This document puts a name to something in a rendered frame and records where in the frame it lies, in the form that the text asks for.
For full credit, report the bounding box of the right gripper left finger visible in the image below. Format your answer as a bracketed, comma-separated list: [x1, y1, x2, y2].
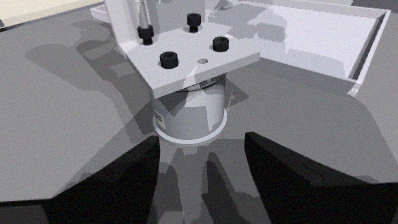
[0, 135, 160, 224]

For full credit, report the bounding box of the shiny grey metal cylinder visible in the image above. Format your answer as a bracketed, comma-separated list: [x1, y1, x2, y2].
[149, 73, 227, 147]

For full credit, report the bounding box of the blue electric screwdriver barrel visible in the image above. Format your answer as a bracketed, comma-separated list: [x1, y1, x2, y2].
[134, 0, 149, 29]

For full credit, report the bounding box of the grey l-shaped bracket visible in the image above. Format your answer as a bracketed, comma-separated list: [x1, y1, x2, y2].
[103, 0, 261, 99]

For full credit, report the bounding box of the black socket-head screw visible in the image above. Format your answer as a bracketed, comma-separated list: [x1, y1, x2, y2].
[137, 25, 154, 46]
[160, 51, 179, 69]
[213, 36, 229, 52]
[187, 13, 201, 33]

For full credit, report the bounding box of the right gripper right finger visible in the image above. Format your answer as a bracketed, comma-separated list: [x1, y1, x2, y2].
[244, 132, 398, 224]

